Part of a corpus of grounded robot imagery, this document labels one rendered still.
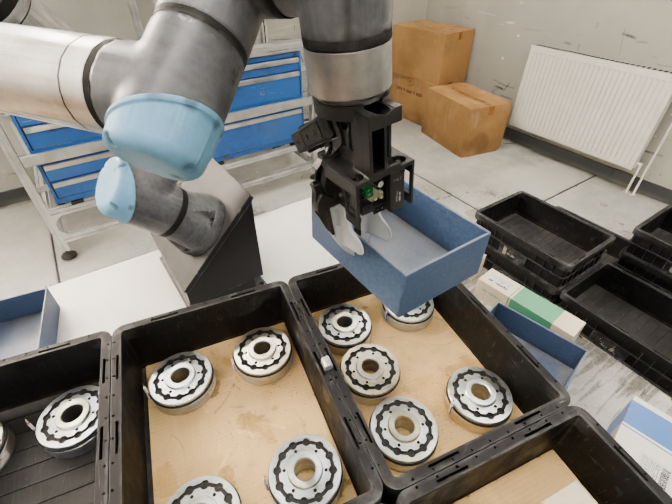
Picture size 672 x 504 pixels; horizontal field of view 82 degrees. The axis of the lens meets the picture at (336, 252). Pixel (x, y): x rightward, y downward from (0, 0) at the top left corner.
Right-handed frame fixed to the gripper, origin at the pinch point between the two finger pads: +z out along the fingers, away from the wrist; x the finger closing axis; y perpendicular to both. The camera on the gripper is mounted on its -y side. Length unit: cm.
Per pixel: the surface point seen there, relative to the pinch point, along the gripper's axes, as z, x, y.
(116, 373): 15.7, -35.1, -13.0
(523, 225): 77, 106, -36
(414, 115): 134, 228, -241
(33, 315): 36, -56, -62
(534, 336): 44, 39, 10
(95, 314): 38, -44, -54
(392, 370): 27.0, 2.3, 5.5
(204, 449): 26.2, -29.1, -0.4
